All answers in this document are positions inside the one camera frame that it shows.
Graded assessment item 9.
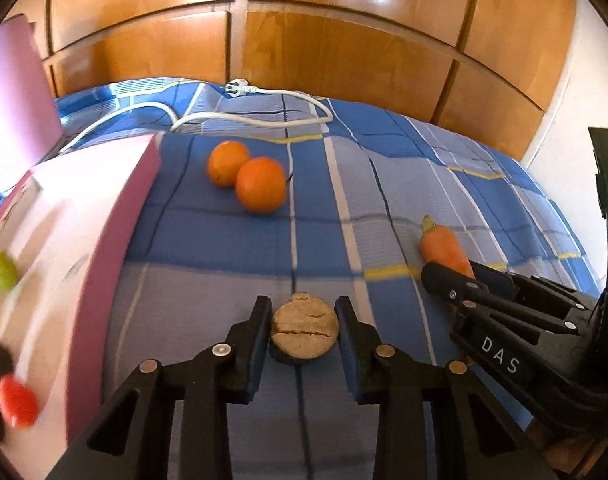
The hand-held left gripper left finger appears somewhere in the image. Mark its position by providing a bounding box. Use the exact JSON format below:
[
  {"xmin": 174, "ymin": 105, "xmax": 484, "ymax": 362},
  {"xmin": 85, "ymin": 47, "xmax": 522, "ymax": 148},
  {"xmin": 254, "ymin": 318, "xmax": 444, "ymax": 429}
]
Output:
[{"xmin": 46, "ymin": 295, "xmax": 275, "ymax": 480}]

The white power cord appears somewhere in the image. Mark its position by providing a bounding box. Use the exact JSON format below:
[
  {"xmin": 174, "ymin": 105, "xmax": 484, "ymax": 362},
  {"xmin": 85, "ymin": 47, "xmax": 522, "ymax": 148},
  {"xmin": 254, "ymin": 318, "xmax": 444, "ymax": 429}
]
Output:
[{"xmin": 59, "ymin": 80, "xmax": 335, "ymax": 156}]

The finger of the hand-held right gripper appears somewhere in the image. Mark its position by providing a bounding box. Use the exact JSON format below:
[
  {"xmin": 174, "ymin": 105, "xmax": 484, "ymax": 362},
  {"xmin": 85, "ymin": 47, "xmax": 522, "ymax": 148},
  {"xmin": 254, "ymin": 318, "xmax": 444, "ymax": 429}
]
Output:
[
  {"xmin": 421, "ymin": 261, "xmax": 579, "ymax": 342},
  {"xmin": 471, "ymin": 260, "xmax": 598, "ymax": 311}
]

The pink electric kettle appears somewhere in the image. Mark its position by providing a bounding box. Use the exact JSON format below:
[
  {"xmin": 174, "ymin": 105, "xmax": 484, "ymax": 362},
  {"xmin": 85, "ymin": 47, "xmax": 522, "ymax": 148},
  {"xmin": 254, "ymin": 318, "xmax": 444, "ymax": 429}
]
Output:
[{"xmin": 0, "ymin": 14, "xmax": 63, "ymax": 183}]

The pink shallow tray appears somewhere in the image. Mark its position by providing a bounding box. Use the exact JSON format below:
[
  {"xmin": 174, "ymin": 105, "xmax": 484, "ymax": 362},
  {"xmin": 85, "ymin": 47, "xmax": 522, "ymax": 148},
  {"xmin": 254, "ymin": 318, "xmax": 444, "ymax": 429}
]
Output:
[{"xmin": 0, "ymin": 134, "xmax": 163, "ymax": 461}]

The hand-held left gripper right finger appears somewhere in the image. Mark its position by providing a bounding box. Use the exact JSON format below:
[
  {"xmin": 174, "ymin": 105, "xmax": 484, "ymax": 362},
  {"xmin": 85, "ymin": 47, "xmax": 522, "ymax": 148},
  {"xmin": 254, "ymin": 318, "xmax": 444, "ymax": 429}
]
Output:
[{"xmin": 334, "ymin": 296, "xmax": 559, "ymax": 480}]

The orange with stem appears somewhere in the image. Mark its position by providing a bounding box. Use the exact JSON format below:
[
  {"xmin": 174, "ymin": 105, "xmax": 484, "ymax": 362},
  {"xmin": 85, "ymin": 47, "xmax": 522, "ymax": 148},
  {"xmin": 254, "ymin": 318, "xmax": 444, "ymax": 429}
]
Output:
[{"xmin": 235, "ymin": 157, "xmax": 288, "ymax": 214}]

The red tomato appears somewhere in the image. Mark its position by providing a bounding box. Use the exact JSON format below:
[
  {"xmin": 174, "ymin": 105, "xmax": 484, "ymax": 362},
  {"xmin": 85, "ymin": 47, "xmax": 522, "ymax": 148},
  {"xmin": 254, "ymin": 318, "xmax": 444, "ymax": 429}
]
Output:
[{"xmin": 0, "ymin": 376, "xmax": 39, "ymax": 429}]

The carrot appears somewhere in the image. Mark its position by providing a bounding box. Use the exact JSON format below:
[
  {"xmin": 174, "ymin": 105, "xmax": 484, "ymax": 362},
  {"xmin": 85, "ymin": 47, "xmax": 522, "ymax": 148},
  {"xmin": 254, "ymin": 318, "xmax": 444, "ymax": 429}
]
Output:
[{"xmin": 420, "ymin": 215, "xmax": 477, "ymax": 281}]

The small dark cut fruit half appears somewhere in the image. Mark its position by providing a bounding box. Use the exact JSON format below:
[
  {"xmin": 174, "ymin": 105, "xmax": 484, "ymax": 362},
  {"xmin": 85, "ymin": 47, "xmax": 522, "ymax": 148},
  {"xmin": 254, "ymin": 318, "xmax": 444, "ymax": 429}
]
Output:
[{"xmin": 270, "ymin": 292, "xmax": 341, "ymax": 365}]

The small green fruit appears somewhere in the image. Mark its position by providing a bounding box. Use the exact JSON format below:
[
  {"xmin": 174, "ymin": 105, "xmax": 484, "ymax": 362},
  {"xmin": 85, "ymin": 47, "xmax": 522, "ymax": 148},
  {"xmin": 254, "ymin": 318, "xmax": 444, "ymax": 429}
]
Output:
[{"xmin": 0, "ymin": 252, "xmax": 20, "ymax": 292}]

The blue checked blanket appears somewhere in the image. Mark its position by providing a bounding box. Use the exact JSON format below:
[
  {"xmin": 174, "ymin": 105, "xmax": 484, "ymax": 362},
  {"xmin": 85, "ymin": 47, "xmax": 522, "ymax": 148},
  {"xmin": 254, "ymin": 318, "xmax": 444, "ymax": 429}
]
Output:
[{"xmin": 53, "ymin": 77, "xmax": 604, "ymax": 480}]

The small orange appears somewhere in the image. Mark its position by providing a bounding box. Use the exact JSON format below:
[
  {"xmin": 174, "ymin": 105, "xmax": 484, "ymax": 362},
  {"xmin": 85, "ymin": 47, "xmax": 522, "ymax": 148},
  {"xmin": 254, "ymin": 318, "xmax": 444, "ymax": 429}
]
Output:
[{"xmin": 207, "ymin": 140, "xmax": 251, "ymax": 188}]

